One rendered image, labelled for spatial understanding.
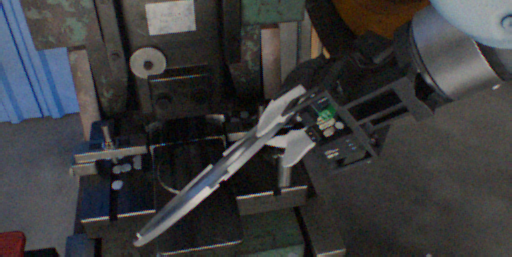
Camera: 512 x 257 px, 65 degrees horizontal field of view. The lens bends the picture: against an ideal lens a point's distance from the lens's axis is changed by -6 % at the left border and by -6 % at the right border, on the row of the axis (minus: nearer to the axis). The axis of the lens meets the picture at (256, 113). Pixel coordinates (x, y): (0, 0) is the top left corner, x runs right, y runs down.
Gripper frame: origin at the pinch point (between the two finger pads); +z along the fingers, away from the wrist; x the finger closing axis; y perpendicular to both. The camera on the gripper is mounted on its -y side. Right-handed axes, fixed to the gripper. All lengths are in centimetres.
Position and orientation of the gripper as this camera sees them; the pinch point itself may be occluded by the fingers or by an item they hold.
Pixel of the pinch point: (273, 129)
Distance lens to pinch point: 47.1
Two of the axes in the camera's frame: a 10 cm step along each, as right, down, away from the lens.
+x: 6.4, 7.5, 2.0
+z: -6.4, 3.6, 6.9
